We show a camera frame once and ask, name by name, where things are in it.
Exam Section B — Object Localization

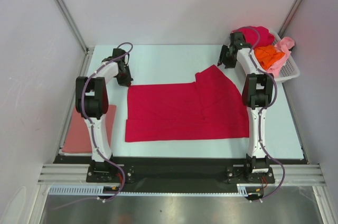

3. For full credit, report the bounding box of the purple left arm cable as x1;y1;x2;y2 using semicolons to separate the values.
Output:
51;42;133;210

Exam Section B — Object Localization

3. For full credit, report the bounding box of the light pink t-shirt in basket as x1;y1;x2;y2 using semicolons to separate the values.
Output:
267;37;295;78

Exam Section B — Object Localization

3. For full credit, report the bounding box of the crimson t-shirt in basket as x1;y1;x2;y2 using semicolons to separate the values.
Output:
238;26;275;48

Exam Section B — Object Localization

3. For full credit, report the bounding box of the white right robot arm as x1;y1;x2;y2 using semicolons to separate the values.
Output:
217;31;277;182

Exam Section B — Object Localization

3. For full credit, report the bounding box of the right aluminium side rail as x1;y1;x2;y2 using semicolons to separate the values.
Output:
282;83;309;164

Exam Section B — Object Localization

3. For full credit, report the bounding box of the crimson red t-shirt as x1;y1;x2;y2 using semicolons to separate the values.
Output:
125;66;249;143

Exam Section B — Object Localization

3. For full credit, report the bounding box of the white slotted cable duct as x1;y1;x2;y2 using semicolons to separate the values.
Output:
48;185;262;198

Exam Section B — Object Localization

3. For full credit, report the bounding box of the left aluminium corner post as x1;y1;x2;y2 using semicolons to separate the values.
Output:
39;0;89;53

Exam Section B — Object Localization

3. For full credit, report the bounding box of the folded salmon pink t-shirt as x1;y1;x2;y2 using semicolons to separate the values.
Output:
62;105;117;154

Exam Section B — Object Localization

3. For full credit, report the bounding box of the white plastic laundry basket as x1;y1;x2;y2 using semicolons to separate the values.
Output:
269;29;300;83

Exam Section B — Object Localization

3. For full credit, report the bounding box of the orange t-shirt in basket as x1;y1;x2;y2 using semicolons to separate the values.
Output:
254;45;285;71

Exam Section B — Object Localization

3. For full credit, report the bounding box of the aluminium front frame rail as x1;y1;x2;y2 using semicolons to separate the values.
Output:
39;164;326;186

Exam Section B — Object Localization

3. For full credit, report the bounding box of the left aluminium side rail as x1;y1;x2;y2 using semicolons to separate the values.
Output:
57;46;95;145

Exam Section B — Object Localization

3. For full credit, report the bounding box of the aluminium side rail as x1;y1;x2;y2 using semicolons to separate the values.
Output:
57;46;95;145
282;83;309;164

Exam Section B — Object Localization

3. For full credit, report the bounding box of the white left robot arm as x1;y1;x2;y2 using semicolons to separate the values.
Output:
75;45;133;164

